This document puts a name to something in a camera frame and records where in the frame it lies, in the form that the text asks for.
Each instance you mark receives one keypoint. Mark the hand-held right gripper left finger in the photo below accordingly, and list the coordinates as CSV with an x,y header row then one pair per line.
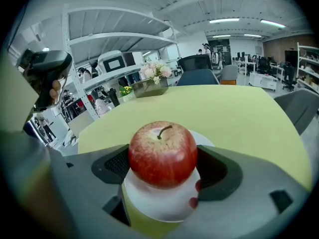
x,y
74,195

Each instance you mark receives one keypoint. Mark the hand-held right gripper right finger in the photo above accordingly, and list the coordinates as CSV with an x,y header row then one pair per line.
x,y
249,195

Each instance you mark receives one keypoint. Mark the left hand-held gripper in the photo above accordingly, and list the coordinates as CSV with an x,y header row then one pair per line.
x,y
42,68

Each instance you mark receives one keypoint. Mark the white plate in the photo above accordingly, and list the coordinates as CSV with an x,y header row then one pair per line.
x,y
159,203

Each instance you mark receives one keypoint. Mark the red apple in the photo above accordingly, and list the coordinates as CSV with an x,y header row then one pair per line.
x,y
162,158

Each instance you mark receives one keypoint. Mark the person's left hand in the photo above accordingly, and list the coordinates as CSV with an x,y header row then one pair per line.
x,y
54,86

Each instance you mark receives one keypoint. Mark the white appliance with screen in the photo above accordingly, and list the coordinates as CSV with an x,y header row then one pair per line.
x,y
109,56

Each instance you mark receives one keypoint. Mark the pale pink round object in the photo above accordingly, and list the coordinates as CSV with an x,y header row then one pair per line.
x,y
102,107

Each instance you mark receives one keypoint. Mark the black vase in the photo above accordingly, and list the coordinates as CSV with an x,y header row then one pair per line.
x,y
114,98

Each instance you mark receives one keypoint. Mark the white metal shelving rack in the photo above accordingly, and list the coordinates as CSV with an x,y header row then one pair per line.
x,y
117,35

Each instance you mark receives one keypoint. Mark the yellow-green tablecloth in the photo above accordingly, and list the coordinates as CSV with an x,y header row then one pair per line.
x,y
224,113

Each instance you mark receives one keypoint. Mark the sunflower bunch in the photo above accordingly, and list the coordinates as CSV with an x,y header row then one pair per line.
x,y
127,89

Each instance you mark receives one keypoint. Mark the grey dining chair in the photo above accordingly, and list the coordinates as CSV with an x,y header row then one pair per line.
x,y
299,108

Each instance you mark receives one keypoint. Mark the brown tissue box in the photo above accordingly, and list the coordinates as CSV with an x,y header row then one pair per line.
x,y
149,89

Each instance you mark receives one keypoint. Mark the pink flower bouquet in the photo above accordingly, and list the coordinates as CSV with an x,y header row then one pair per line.
x,y
154,70

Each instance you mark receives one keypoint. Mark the white low cabinet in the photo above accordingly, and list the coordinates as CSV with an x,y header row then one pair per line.
x,y
263,81

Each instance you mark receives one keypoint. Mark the grey and orange armchair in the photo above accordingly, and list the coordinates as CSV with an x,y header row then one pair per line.
x,y
229,72

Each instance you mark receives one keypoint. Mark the blue chair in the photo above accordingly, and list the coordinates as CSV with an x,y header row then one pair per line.
x,y
197,77

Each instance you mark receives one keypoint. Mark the white storage shelf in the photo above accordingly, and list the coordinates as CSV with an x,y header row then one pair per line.
x,y
298,63

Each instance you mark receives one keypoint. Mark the black mesh office chair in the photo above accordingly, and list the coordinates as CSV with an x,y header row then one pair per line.
x,y
194,62

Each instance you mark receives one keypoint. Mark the ceiling strip light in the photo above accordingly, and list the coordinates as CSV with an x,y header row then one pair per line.
x,y
224,21
272,23
221,36
252,35

